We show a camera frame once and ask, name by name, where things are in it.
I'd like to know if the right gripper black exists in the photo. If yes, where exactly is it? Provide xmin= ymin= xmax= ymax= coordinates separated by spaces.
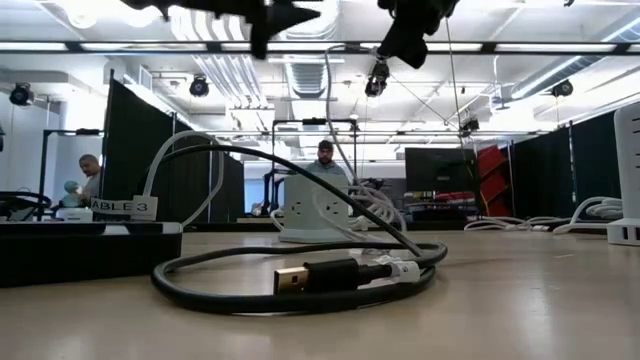
xmin=377 ymin=0 xmax=461 ymax=70

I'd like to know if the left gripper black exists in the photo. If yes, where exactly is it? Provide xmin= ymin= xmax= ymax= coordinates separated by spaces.
xmin=119 ymin=0 xmax=321 ymax=60

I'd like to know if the mint green power cube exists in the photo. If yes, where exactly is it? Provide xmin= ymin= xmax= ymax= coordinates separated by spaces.
xmin=277 ymin=171 xmax=354 ymax=245

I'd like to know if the white USB cable with label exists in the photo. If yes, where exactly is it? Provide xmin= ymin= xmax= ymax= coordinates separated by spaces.
xmin=90 ymin=130 xmax=227 ymax=236

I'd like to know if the black USB cable white tag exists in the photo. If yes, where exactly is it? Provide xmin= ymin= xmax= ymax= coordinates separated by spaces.
xmin=142 ymin=143 xmax=449 ymax=317

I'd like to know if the black tray with label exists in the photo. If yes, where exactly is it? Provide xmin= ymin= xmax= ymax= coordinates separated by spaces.
xmin=0 ymin=220 xmax=184 ymax=290

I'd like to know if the black ceiling spotlight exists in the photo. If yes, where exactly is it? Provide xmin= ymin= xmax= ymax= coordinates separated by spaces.
xmin=8 ymin=81 xmax=34 ymax=108
xmin=458 ymin=116 xmax=482 ymax=139
xmin=550 ymin=77 xmax=575 ymax=100
xmin=188 ymin=73 xmax=212 ymax=100

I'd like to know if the black monitor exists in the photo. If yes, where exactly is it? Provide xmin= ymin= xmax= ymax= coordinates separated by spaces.
xmin=404 ymin=146 xmax=477 ymax=194

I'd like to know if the person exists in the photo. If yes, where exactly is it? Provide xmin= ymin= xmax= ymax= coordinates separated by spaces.
xmin=60 ymin=153 xmax=104 ymax=209
xmin=304 ymin=139 xmax=348 ymax=177

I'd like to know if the black overhead light bar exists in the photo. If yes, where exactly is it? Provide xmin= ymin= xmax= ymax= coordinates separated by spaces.
xmin=0 ymin=38 xmax=640 ymax=56

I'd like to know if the red bin rack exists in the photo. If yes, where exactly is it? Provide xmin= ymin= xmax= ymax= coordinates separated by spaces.
xmin=474 ymin=143 xmax=515 ymax=218

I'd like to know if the black partition curtain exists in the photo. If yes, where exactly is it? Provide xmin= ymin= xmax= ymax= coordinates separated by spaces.
xmin=96 ymin=68 xmax=246 ymax=224
xmin=508 ymin=108 xmax=625 ymax=220

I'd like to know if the white power tower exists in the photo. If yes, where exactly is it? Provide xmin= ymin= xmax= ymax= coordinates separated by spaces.
xmin=606 ymin=101 xmax=640 ymax=247

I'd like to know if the silver ventilation duct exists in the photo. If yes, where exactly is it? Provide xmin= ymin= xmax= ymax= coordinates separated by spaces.
xmin=272 ymin=19 xmax=346 ymax=100
xmin=508 ymin=53 xmax=604 ymax=101

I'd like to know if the thin hanging wire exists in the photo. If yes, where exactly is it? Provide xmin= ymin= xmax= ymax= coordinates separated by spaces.
xmin=443 ymin=19 xmax=469 ymax=166

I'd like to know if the black background station frame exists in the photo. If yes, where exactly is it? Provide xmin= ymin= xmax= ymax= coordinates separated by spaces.
xmin=38 ymin=128 xmax=105 ymax=221
xmin=271 ymin=117 xmax=359 ymax=174

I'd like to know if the thin white cable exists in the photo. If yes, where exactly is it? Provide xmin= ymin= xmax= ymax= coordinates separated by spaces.
xmin=462 ymin=214 xmax=556 ymax=233

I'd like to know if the black aluminium table frame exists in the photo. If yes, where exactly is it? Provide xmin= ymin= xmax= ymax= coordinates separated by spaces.
xmin=183 ymin=217 xmax=481 ymax=232

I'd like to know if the thick white cable bundle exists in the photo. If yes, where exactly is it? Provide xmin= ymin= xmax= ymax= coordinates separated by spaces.
xmin=551 ymin=195 xmax=625 ymax=236

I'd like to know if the black cable loop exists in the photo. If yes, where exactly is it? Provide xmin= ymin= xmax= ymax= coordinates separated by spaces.
xmin=0 ymin=189 xmax=53 ymax=222

